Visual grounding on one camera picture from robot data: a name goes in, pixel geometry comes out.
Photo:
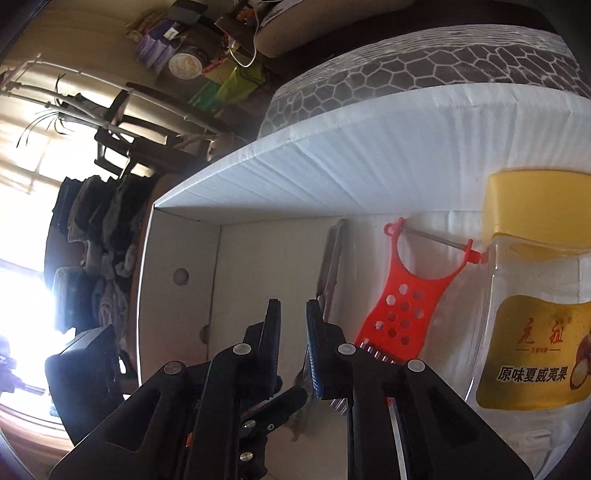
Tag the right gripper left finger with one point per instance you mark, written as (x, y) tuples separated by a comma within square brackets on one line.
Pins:
[(240, 377)]

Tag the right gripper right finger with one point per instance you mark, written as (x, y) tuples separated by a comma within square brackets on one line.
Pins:
[(340, 370)]

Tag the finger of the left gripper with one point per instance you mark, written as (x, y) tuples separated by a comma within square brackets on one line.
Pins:
[(272, 412)]

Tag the red plastic grater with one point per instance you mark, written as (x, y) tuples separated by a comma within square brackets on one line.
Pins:
[(413, 289)]

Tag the silver metal grater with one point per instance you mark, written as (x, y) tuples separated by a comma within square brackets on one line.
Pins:
[(326, 285)]

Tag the yellow lid nut jar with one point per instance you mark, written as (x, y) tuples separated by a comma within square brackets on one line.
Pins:
[(531, 377)]

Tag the pile of folded clothes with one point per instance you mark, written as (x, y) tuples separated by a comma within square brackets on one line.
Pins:
[(91, 250)]

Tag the white cardboard box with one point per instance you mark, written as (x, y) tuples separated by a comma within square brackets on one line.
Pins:
[(253, 225)]

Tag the white coat stand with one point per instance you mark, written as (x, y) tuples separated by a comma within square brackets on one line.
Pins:
[(44, 87)]

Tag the green bag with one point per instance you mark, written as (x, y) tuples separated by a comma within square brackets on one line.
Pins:
[(227, 84)]

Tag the round white tin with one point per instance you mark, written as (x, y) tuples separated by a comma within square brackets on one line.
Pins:
[(186, 65)]

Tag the purple boxes stack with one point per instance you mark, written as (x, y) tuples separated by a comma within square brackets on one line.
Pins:
[(158, 45)]

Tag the brown sofa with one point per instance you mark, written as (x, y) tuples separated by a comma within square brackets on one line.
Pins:
[(291, 24)]

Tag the patterned fleece blanket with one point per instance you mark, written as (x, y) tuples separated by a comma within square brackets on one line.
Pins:
[(465, 54)]

